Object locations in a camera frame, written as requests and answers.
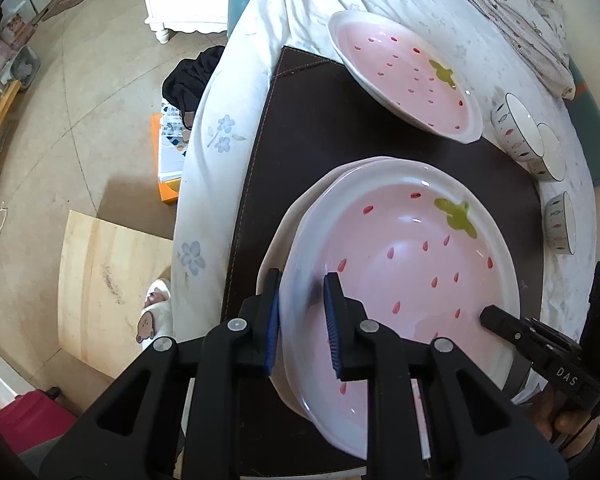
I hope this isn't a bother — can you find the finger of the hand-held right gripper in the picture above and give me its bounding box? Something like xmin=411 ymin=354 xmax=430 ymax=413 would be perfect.
xmin=480 ymin=304 xmax=600 ymax=403
xmin=524 ymin=316 xmax=583 ymax=361

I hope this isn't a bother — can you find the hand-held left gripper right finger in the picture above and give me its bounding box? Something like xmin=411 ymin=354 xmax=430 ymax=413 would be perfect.
xmin=324 ymin=272 xmax=568 ymax=480

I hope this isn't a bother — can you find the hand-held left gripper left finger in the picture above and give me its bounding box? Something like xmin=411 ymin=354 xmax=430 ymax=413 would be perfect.
xmin=40 ymin=267 xmax=283 ymax=480

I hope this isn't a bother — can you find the pink strawberry plate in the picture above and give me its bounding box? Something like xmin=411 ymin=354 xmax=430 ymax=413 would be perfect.
xmin=327 ymin=10 xmax=483 ymax=145
xmin=279 ymin=175 xmax=522 ymax=461

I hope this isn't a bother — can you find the white fish print bowl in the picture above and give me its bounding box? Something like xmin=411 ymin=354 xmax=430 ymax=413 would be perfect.
xmin=545 ymin=191 xmax=577 ymax=255
xmin=527 ymin=122 xmax=567 ymax=182
xmin=491 ymin=92 xmax=540 ymax=163

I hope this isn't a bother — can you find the white plate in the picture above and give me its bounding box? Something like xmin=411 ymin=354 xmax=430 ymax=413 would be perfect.
xmin=257 ymin=156 xmax=431 ymax=411

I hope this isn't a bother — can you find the person's right hand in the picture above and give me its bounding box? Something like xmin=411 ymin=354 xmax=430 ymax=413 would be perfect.
xmin=532 ymin=389 xmax=600 ymax=456

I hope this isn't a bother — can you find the white bear slipper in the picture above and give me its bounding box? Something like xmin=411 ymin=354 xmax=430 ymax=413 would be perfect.
xmin=136 ymin=279 xmax=176 ymax=357

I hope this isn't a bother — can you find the brown leather mat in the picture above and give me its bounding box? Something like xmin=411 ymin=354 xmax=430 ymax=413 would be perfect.
xmin=220 ymin=45 xmax=543 ymax=478

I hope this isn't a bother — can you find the wooden board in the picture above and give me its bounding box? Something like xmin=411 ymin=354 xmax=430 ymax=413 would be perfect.
xmin=57 ymin=210 xmax=177 ymax=381

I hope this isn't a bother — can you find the orange printed box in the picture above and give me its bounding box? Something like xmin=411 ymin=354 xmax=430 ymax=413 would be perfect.
xmin=150 ymin=102 xmax=192 ymax=206

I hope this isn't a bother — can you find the white floral bed sheet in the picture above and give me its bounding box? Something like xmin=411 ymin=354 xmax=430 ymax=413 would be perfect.
xmin=172 ymin=0 xmax=597 ymax=406

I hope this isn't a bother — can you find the pink suitcase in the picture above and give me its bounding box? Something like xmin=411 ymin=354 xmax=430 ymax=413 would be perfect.
xmin=0 ymin=387 xmax=79 ymax=457

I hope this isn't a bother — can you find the black cloth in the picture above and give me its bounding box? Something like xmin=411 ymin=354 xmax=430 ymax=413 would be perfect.
xmin=161 ymin=45 xmax=226 ymax=129

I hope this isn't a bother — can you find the bear print quilt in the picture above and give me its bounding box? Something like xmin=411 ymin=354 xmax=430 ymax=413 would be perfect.
xmin=410 ymin=0 xmax=577 ymax=102

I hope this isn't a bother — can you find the grey bin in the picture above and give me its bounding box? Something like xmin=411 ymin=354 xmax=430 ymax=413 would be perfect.
xmin=7 ymin=45 xmax=42 ymax=92

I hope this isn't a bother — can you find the pink box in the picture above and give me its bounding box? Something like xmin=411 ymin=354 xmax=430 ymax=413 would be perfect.
xmin=0 ymin=20 xmax=17 ymax=67

